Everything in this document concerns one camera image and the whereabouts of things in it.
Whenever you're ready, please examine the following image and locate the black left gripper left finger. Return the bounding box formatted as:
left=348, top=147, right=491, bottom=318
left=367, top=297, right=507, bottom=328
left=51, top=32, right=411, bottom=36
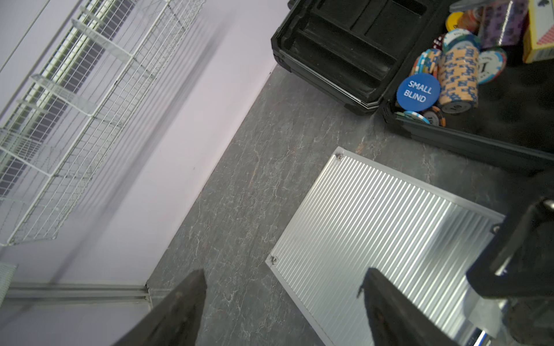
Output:
left=115, top=269, right=207, bottom=345

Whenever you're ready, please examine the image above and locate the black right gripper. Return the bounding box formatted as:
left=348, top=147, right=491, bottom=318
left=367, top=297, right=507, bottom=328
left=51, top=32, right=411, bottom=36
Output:
left=466, top=170, right=553, bottom=345

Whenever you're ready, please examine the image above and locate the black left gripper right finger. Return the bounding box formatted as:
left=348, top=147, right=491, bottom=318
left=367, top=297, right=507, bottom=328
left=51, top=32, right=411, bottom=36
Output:
left=359, top=268, right=456, bottom=346

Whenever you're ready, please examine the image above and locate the silver aluminium poker case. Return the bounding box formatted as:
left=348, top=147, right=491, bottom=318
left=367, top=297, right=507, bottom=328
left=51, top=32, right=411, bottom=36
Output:
left=266, top=148, right=504, bottom=345

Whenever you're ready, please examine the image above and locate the dark grey poker case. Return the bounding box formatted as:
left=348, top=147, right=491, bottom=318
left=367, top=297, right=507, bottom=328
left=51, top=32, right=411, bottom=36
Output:
left=271, top=1, right=553, bottom=174

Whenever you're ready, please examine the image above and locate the orange blue chip stack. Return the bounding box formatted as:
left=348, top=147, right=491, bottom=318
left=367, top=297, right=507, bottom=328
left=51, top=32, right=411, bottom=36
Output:
left=438, top=46, right=479, bottom=114

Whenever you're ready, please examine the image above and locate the blue small blind button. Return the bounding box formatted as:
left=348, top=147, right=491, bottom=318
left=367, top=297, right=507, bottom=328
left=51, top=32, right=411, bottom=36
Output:
left=396, top=74, right=441, bottom=112

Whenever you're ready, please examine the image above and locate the white one chip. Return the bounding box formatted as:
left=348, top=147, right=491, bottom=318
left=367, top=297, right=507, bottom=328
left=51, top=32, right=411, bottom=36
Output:
left=478, top=48, right=507, bottom=84

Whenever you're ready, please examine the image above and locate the multicolour chip stack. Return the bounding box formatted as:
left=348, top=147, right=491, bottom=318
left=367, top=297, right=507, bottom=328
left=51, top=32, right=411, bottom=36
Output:
left=410, top=48, right=442, bottom=78

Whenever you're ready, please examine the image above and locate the yellow dealer button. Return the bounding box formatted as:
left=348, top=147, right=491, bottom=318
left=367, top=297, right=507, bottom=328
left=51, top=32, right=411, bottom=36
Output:
left=445, top=12, right=464, bottom=32

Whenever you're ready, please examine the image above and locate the aluminium frame corner post left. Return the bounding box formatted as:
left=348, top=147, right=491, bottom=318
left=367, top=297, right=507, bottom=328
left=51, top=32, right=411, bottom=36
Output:
left=3, top=283, right=151, bottom=305

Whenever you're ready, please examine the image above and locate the white wire wall shelf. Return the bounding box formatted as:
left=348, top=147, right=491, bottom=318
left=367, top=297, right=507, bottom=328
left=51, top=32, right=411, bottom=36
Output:
left=1, top=1, right=204, bottom=247

